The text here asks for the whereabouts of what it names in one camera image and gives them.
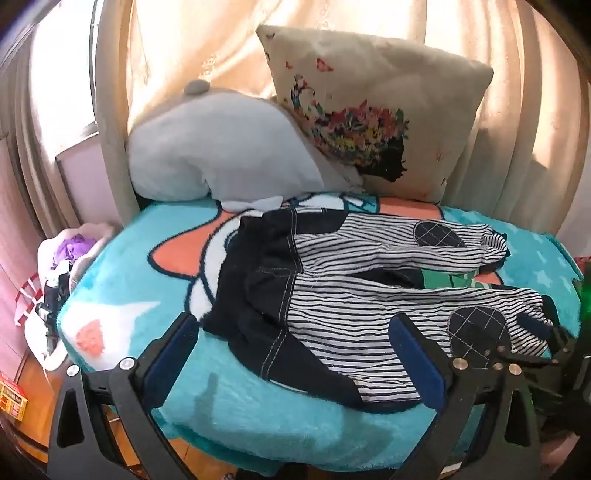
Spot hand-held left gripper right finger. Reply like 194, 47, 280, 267
389, 313, 546, 480

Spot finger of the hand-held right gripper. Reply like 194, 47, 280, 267
480, 347, 571, 376
516, 313, 574, 352

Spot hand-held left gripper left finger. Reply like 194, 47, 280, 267
46, 311, 201, 480

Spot navy striped pants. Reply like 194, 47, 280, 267
203, 209, 561, 412

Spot teal printed blanket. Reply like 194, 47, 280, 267
58, 191, 585, 474

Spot white laundry basket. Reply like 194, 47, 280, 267
16, 222, 118, 371

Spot purple cloth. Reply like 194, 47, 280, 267
54, 233, 97, 269

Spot orange box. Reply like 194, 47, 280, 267
0, 373, 29, 422

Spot white panel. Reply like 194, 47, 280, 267
54, 130, 122, 228

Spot grey plush pillow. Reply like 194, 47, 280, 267
126, 79, 365, 214

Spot pink curtain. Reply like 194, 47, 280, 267
0, 28, 63, 333

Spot beige floral cushion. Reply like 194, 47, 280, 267
255, 24, 495, 204

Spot beige curtain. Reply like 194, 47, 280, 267
124, 0, 591, 250

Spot beige curved frame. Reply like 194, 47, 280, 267
93, 0, 140, 225

